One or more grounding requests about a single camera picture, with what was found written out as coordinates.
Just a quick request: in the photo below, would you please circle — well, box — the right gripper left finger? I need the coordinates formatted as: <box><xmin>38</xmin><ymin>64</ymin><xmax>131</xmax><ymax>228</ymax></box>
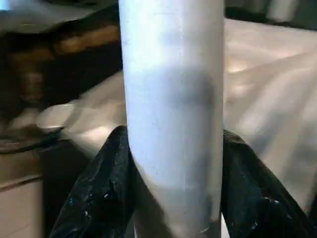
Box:
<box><xmin>48</xmin><ymin>125</ymin><xmax>139</xmax><ymax>238</ymax></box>

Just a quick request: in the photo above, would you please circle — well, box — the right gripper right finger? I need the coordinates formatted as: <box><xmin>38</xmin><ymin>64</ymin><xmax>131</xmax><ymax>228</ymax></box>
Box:
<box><xmin>219</xmin><ymin>128</ymin><xmax>313</xmax><ymax>238</ymax></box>

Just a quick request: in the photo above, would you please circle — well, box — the white plastic table leg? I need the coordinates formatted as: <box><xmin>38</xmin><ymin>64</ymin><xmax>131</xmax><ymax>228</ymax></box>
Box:
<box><xmin>118</xmin><ymin>0</ymin><xmax>225</xmax><ymax>238</ymax></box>

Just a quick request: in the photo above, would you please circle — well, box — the white plastic table top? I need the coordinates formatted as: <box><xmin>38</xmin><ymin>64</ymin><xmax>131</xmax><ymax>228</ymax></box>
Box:
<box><xmin>37</xmin><ymin>18</ymin><xmax>317</xmax><ymax>216</ymax></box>

